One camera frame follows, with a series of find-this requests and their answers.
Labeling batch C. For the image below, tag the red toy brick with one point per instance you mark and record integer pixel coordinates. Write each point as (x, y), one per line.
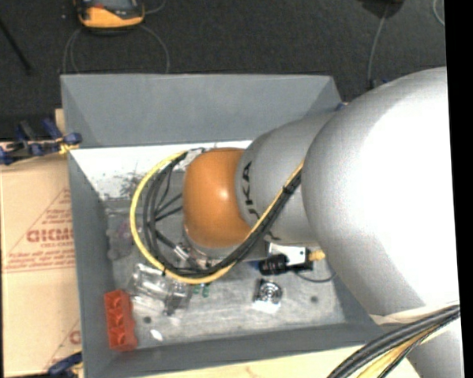
(120, 320)

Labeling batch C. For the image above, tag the grey metal bin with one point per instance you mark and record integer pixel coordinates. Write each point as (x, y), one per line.
(200, 107)

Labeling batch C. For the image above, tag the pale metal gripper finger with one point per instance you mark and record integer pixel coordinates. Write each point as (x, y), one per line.
(174, 304)

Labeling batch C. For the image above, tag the clear plastic cup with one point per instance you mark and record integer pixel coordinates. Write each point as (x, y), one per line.
(147, 284)

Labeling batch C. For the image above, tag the small white scrap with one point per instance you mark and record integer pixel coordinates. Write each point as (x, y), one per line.
(156, 335)

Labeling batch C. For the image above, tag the brown cardboard board red print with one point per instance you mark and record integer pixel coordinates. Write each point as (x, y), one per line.
(36, 297)

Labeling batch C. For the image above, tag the black cylinder on white bracket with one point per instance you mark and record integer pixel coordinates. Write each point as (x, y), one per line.
(273, 264)

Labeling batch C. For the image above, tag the round metal thing in packet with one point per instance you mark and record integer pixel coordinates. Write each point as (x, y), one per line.
(268, 294)

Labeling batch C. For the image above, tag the clear and purple plastic thing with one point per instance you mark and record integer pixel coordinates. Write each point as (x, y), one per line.
(119, 238)

